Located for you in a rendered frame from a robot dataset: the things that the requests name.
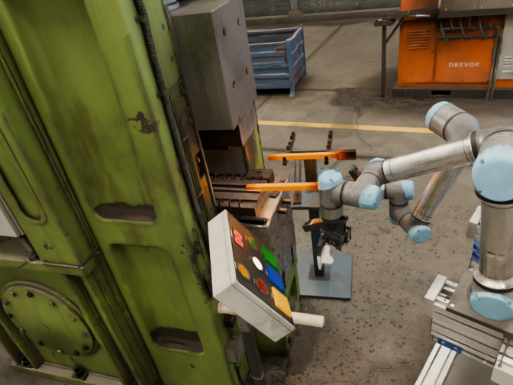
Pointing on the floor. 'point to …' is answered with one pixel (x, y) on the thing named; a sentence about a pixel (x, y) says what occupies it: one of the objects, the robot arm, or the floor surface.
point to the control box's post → (251, 350)
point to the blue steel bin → (278, 57)
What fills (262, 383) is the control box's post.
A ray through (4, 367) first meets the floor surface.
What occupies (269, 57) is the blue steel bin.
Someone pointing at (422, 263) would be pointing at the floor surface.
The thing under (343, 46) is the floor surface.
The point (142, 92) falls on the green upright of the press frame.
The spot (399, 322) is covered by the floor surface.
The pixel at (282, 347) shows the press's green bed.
